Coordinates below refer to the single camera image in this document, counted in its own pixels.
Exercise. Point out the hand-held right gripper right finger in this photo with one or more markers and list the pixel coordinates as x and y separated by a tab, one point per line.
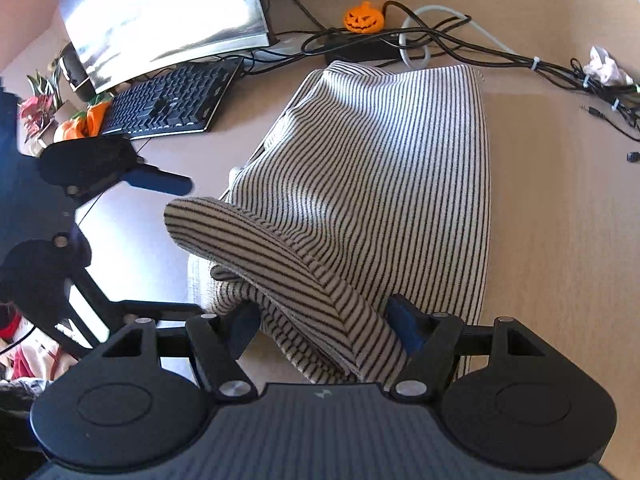
407	325

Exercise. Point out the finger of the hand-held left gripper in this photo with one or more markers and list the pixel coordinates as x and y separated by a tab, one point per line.
160	181
150	310

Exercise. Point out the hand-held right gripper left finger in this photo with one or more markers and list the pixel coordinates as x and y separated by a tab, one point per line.
242	330

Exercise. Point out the striped sweater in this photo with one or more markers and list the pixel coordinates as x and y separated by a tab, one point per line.
390	160

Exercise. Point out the orange pumpkin decoration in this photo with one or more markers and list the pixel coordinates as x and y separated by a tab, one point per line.
80	122

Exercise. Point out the red leaf plant decoration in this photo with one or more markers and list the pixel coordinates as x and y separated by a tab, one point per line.
37	110

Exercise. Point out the black keyboard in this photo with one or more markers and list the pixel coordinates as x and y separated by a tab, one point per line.
170	100

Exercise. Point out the red white cloth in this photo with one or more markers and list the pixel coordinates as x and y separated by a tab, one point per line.
15	355

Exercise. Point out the curved computer monitor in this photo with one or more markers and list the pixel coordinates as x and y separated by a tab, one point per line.
160	10

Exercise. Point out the black power adapter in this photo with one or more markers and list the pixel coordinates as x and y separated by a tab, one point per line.
360	51

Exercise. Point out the small orange pumpkin figure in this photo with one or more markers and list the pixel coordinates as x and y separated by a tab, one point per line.
363	17

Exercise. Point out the crumpled tissue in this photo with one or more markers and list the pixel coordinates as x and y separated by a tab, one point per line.
606	66

